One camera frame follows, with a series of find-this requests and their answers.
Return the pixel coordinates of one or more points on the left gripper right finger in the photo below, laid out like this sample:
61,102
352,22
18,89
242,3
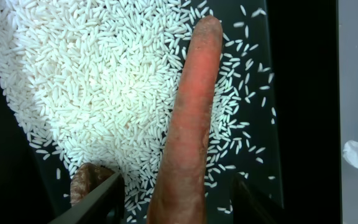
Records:
251,206

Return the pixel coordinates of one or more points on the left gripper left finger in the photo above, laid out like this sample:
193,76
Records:
105,204

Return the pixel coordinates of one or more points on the brown food scrap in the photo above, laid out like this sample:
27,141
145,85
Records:
88,177

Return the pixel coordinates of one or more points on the orange carrot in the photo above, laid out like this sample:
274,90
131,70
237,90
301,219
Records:
178,195

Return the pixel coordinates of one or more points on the white rice pile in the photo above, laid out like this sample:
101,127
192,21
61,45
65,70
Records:
95,81

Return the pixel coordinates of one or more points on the black waste tray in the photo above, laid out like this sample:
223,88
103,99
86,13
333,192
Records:
304,42

